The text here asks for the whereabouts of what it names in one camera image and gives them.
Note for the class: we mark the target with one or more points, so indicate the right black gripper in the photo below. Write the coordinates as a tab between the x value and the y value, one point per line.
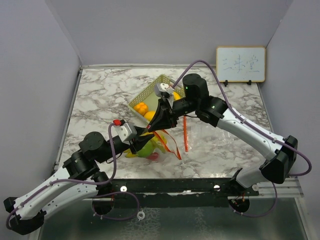
165	117

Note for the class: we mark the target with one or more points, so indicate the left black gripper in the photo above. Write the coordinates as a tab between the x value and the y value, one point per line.
139	142

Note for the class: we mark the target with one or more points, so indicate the green lime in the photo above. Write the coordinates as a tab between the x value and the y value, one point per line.
147	150

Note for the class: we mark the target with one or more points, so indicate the yellow banana bunch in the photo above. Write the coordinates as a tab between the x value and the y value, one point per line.
158	142

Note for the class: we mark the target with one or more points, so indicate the clear zip bag red zipper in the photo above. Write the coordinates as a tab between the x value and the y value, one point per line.
171	146

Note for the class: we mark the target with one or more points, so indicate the red apple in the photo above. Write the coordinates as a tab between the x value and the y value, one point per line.
154	156

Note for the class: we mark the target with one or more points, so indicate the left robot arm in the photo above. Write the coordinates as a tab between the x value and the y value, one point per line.
79	178

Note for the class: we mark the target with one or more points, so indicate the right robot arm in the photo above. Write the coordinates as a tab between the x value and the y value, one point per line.
278	151

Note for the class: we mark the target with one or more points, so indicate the yellow mango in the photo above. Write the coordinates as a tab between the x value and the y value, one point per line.
149	115

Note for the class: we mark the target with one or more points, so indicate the orange bell pepper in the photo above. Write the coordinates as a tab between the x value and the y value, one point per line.
141	108

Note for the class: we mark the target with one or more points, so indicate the green plastic basket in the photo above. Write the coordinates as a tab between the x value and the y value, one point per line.
147	95

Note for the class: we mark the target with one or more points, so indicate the small yellow bananas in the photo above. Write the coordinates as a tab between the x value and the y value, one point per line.
176	96

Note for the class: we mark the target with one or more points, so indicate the small whiteboard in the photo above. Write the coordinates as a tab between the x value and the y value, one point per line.
241	64

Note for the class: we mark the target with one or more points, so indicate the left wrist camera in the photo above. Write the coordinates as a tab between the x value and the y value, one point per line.
125	130

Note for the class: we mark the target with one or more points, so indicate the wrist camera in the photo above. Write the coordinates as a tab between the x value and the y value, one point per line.
125	130
164	91

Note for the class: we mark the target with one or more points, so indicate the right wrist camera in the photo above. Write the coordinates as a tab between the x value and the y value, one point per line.
164	91

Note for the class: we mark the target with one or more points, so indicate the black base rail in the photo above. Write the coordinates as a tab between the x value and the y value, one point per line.
180	192

